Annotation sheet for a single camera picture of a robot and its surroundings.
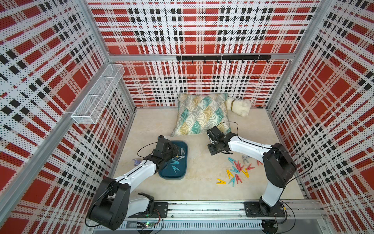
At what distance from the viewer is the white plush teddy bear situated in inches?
44.1

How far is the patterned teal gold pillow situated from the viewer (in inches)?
37.4

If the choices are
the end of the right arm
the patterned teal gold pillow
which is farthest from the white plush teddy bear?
the end of the right arm

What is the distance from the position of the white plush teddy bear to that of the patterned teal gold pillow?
2.5 inches
